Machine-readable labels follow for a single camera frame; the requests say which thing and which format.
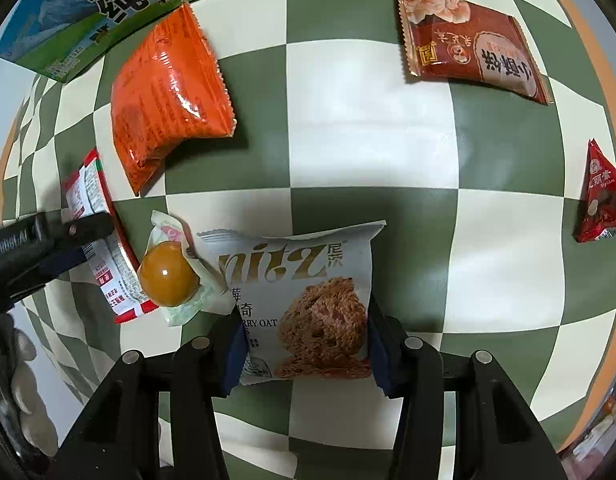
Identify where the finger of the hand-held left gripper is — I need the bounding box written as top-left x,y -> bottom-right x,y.
0,212 -> 115,278
0,269 -> 64,315

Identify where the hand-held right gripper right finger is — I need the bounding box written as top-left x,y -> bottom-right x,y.
365,296 -> 571,480

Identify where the brown snack packet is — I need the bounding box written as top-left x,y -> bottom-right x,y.
396,0 -> 556,106

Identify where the green white checkered mat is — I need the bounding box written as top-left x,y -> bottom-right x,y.
0,0 -> 616,480

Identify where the packaged braised egg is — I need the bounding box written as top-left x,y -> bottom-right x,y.
137,210 -> 229,328

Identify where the printed cardboard box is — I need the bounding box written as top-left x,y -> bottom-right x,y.
0,0 -> 451,84

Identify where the white cookie packet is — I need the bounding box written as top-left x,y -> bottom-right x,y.
195,220 -> 387,386

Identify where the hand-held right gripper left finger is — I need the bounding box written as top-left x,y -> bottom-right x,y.
45,310 -> 251,480

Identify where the orange snack packet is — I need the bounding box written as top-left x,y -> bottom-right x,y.
110,1 -> 237,197

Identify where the red white long packet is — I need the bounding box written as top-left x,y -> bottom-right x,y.
63,147 -> 156,325

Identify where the red triangular snack packet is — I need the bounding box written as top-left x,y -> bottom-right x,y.
572,138 -> 616,244

